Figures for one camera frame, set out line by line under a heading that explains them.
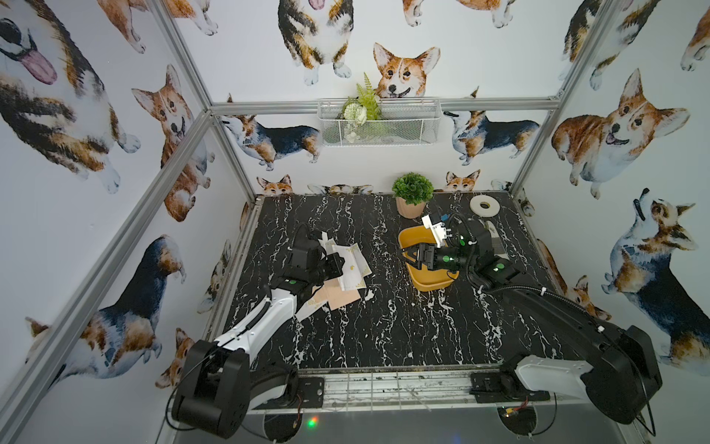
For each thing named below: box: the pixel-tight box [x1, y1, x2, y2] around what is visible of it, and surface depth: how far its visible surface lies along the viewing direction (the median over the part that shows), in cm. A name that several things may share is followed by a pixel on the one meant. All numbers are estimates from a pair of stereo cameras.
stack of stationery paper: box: [326, 237, 373, 291], surface depth 90 cm
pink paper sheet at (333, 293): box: [313, 277, 361, 311], surface depth 92 cm
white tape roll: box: [469, 194, 501, 218], surface depth 120 cm
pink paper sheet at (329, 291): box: [310, 278, 342, 311], surface depth 92 cm
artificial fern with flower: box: [342, 72, 383, 126], surface depth 83 cm
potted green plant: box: [391, 172, 435, 220], surface depth 103 cm
